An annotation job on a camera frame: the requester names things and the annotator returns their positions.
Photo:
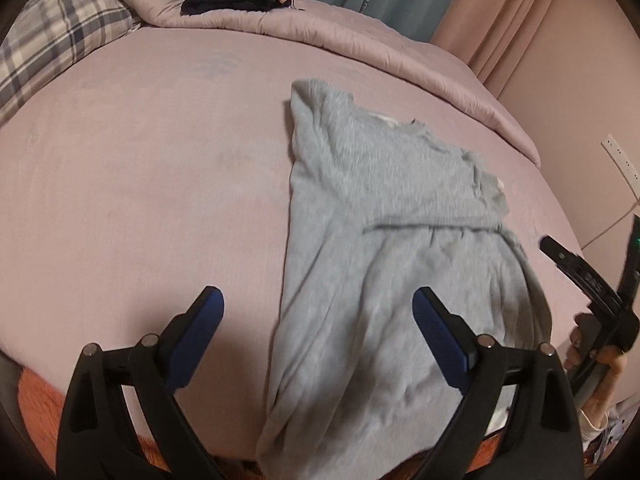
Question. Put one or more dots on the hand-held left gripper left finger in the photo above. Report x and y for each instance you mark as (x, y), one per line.
(195, 340)

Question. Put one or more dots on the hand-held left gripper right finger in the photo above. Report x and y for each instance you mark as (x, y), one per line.
(440, 340)

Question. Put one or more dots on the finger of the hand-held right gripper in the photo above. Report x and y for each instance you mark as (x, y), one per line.
(575, 267)

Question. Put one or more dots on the grey sweatshirt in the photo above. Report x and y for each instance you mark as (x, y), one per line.
(360, 260)

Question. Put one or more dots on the person's right hand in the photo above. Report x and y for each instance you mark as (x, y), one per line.
(609, 375)

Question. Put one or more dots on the white power strip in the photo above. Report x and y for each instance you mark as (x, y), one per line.
(620, 156)

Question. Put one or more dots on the bed with pink sheet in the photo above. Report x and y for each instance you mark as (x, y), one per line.
(150, 185)

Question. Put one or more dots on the orange textured cloth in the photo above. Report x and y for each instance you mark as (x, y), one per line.
(35, 400)

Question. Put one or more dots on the pink curtain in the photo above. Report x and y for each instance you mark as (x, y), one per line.
(510, 25)

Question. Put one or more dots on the pink duvet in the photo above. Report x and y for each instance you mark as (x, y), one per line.
(350, 40)

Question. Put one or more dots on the plaid pillow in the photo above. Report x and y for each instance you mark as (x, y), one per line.
(55, 35)

